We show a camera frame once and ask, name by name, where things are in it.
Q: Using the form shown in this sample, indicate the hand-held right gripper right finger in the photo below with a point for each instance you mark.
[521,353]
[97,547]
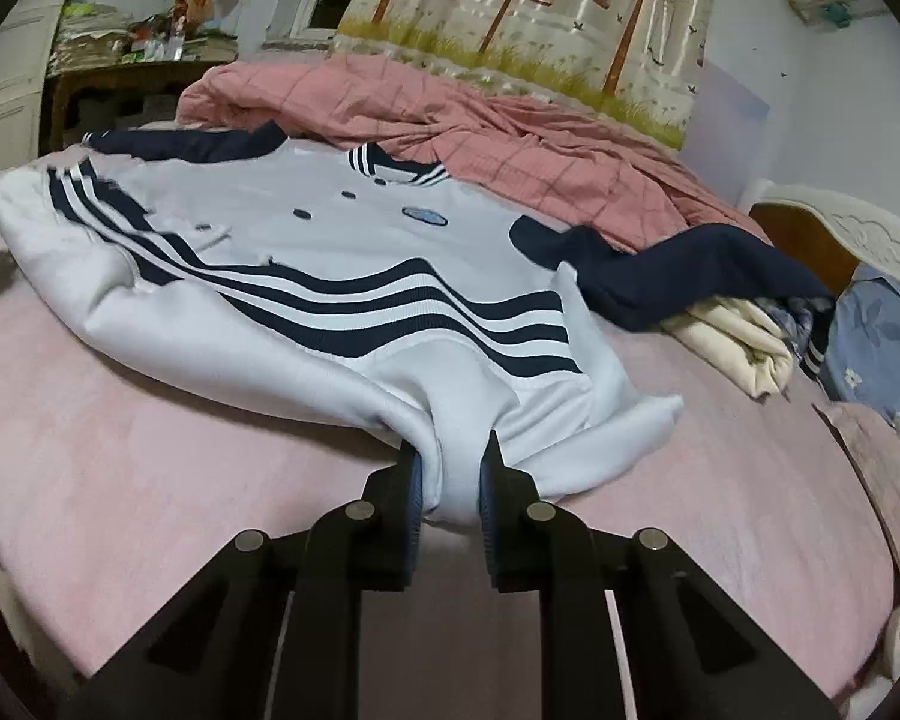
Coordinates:
[487,510]

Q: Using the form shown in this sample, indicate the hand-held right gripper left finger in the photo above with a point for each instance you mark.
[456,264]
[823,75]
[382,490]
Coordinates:
[415,495]

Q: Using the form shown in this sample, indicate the white navy striped jacket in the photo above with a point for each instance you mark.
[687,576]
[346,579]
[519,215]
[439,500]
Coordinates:
[307,255]

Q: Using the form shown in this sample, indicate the cream cloth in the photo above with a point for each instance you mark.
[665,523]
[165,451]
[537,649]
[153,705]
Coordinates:
[742,345]

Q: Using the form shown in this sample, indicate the pink checked quilt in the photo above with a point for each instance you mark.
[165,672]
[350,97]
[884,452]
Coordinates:
[495,135]

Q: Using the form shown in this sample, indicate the blue floral cloth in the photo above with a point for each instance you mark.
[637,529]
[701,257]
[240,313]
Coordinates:
[870,330]

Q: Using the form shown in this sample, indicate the white cloth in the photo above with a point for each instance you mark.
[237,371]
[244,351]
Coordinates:
[896,652]

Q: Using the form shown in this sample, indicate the white wooden headboard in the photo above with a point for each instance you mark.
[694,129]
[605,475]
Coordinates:
[870,225]

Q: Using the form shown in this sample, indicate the tree print curtain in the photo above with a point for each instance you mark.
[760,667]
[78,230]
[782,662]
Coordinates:
[540,15]

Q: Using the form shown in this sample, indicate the dark wooden desk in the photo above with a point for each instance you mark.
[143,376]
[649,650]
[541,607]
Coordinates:
[120,90]

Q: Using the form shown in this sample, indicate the white wardrobe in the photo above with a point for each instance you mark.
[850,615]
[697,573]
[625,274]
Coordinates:
[7,75]

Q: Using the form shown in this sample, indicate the wall shelf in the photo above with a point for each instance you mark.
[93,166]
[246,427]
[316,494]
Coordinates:
[866,6]

